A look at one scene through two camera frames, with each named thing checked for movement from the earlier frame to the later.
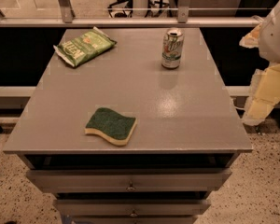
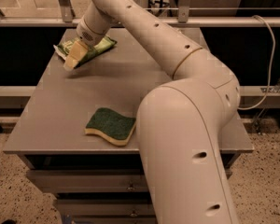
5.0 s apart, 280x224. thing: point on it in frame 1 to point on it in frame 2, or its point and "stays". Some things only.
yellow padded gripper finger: [269, 86] to [77, 51]
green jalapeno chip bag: [84, 47] stays
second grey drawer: [124, 207] stays
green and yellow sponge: [116, 128] stays
